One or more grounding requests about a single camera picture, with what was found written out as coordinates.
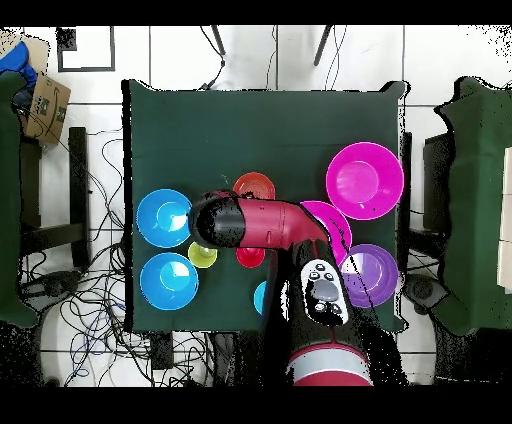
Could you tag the black box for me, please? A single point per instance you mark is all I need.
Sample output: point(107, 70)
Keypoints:
point(162, 352)

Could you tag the purple bowl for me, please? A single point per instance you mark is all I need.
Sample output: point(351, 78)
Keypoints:
point(376, 276)

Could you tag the yellow cup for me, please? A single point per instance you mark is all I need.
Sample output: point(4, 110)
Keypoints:
point(202, 259)

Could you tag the black bench frame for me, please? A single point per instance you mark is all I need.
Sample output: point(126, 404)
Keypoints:
point(78, 180)
point(438, 180)

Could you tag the plain cardboard box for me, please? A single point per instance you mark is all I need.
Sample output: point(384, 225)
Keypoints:
point(40, 52)

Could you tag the green covered side table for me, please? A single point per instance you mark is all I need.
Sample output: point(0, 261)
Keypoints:
point(10, 200)
point(476, 200)

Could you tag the dark green table cloth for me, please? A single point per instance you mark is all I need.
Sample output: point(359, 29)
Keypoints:
point(240, 140)

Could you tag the black pedestal foot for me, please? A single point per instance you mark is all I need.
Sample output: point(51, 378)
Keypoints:
point(424, 290)
point(52, 286)

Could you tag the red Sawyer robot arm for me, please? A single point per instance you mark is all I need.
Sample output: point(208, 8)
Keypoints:
point(272, 224)

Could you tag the red cup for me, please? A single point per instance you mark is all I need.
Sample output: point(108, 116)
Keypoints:
point(250, 258)

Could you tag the black square floor frame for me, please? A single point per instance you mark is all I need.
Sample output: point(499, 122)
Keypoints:
point(66, 40)

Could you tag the blue cloth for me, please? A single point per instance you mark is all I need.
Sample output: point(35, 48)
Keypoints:
point(18, 60)

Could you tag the orange bowl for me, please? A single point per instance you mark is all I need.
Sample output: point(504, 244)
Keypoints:
point(254, 184)

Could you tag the large blue bowl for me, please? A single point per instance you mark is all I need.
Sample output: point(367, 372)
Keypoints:
point(164, 218)
point(168, 281)

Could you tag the printed cardboard box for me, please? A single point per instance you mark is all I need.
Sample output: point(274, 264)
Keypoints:
point(46, 116)

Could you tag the stack of small blue bowls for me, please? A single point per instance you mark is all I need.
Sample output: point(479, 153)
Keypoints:
point(260, 298)

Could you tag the large pink bowl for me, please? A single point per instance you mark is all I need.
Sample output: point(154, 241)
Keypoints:
point(320, 208)
point(364, 180)

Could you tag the black tripod leg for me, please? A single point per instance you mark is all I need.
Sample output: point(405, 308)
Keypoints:
point(218, 40)
point(323, 44)

